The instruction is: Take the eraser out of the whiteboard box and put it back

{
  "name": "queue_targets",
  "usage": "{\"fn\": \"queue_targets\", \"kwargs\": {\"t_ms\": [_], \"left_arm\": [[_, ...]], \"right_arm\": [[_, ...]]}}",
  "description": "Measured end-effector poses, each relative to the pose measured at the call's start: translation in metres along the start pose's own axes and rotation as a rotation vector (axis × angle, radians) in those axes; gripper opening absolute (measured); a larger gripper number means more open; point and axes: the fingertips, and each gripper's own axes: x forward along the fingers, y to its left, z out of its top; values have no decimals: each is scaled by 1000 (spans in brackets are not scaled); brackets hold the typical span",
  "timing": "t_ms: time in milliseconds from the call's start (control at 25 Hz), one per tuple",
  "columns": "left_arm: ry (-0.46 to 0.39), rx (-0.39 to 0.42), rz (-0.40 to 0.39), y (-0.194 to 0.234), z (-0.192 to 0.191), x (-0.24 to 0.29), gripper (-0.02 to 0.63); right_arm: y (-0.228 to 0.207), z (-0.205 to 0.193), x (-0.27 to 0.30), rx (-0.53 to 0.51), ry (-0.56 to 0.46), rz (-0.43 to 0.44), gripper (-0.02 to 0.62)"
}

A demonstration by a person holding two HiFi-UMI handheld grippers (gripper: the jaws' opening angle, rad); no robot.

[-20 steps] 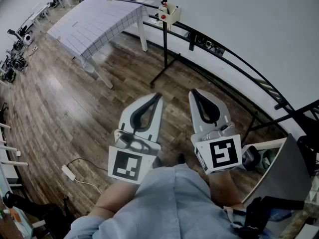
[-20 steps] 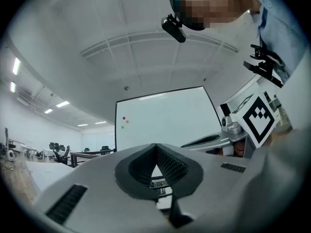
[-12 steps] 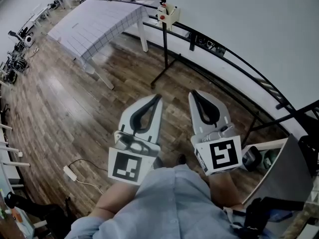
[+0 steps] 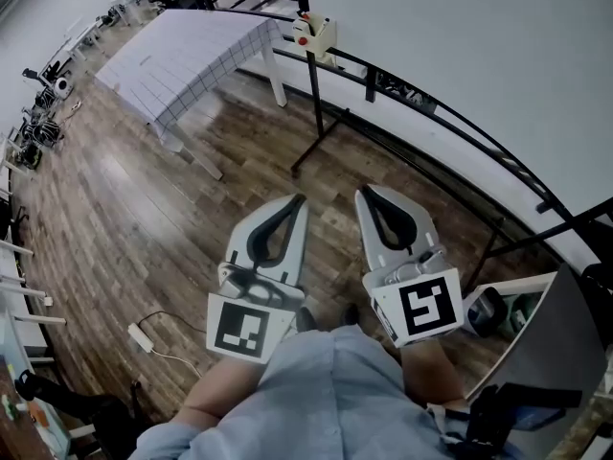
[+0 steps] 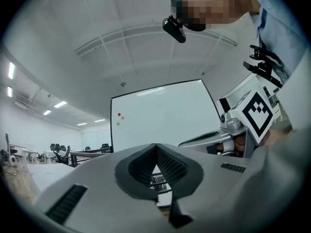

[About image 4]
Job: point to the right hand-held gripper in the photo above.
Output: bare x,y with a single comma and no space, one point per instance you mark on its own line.
426,307

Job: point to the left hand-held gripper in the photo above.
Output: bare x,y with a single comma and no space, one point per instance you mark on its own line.
239,326

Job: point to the cream plastic box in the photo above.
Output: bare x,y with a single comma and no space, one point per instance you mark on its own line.
320,41

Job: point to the white rectangular plastic block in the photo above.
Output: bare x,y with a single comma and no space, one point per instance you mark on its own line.
301,28

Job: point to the person's right forearm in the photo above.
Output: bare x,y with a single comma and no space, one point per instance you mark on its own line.
431,372

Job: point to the person's left forearm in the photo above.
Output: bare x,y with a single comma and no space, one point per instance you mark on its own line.
220,386

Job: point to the person's right black shoe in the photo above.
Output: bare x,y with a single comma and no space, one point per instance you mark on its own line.
351,313

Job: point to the white black round device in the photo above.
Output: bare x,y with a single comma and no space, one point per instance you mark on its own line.
486,312

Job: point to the white side trolley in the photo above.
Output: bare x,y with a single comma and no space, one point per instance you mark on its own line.
517,285

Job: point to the white power strip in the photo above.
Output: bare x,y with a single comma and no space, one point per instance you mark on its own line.
140,337

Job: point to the person's light blue shirt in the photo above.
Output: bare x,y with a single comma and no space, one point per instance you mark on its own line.
316,400

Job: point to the white table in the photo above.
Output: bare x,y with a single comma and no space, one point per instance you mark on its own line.
276,79

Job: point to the grey board panel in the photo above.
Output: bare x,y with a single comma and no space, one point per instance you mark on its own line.
560,343

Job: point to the checked white tablecloth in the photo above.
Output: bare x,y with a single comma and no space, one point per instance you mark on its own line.
182,60

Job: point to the black office chair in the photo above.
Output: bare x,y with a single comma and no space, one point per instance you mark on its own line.
81,403

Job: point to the white shelf rack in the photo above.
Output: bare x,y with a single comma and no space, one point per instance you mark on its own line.
19,285

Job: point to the small white round robot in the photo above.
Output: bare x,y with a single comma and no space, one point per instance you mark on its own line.
62,86

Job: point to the brown cluttered desk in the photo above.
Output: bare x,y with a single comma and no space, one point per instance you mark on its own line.
19,424

